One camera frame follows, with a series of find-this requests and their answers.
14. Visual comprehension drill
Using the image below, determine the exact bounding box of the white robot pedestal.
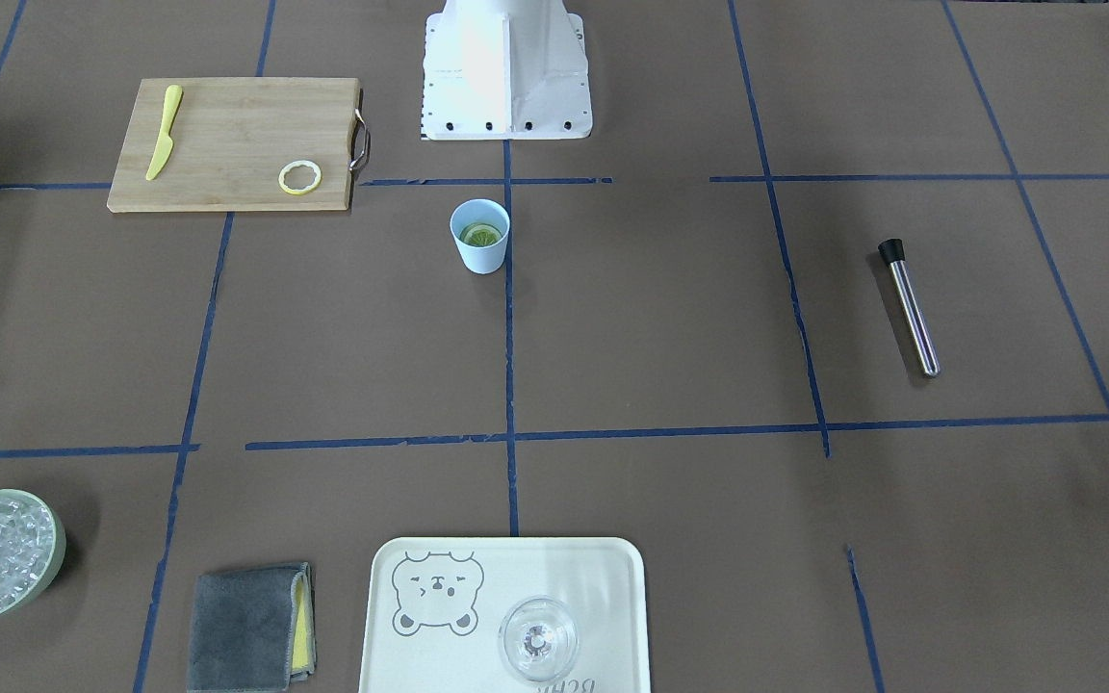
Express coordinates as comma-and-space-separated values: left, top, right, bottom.
420, 1, 594, 141

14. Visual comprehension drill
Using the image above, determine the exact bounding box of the light blue cup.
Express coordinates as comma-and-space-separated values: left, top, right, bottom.
450, 198, 510, 273

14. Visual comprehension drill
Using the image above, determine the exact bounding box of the cream serving tray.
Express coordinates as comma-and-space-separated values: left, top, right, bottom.
358, 538, 652, 692

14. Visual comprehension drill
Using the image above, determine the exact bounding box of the metal muddler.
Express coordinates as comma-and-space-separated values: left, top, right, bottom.
877, 238, 942, 378

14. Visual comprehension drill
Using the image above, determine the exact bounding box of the lemon peel ring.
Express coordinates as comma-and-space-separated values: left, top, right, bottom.
277, 160, 322, 196

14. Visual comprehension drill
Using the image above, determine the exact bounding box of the clear wine glass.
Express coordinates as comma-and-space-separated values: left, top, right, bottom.
498, 595, 580, 685

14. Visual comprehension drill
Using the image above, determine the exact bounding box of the yellow plastic knife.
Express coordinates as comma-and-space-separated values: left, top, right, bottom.
145, 84, 184, 181

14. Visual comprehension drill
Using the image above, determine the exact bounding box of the lemon slice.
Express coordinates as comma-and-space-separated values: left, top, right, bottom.
458, 222, 503, 248

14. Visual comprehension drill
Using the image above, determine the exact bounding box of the wooden cutting board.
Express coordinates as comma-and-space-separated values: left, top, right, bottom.
106, 77, 369, 214

